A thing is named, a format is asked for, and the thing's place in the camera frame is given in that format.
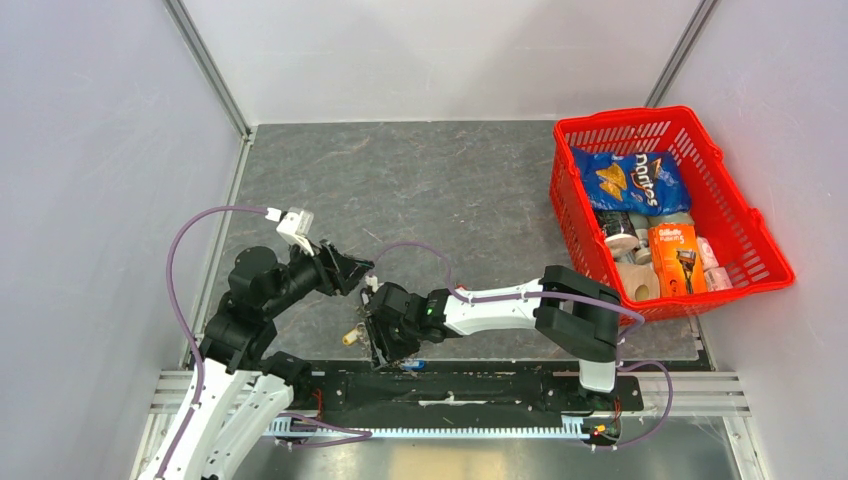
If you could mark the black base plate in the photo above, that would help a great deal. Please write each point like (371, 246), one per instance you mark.
(457, 394)

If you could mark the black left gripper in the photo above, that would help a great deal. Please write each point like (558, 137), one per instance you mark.
(338, 272)

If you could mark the steel disc with keyrings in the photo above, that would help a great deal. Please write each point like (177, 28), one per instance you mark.
(388, 345)

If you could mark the blue key tag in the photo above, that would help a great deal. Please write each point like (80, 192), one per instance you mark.
(413, 365)

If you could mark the red plastic basket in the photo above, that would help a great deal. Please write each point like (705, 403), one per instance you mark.
(736, 231)

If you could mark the beige tape roll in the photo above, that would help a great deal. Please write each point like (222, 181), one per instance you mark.
(640, 282)

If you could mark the slotted cable duct rail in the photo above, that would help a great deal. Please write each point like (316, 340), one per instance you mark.
(570, 428)

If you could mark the yellow key tag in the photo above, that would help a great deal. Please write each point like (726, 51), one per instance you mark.
(357, 334)

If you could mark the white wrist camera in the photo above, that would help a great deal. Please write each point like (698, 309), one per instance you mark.
(293, 226)
(372, 283)

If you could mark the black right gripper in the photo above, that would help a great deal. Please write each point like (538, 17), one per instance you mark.
(378, 338)

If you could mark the grey deodorant bottle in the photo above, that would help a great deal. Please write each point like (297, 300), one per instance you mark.
(625, 236)

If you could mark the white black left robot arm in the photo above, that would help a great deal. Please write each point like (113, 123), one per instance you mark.
(237, 390)

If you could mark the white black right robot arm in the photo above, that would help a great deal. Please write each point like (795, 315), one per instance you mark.
(579, 315)

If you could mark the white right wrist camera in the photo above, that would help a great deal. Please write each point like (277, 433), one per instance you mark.
(372, 283)

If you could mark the blue Doritos chip bag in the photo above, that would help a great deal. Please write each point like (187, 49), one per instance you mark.
(647, 183)

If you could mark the pink white small packet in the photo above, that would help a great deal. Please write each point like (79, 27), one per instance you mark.
(716, 276)

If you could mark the orange Gillette razor box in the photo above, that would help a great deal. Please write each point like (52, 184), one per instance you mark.
(676, 260)

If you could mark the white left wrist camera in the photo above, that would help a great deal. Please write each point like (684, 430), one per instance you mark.
(293, 226)

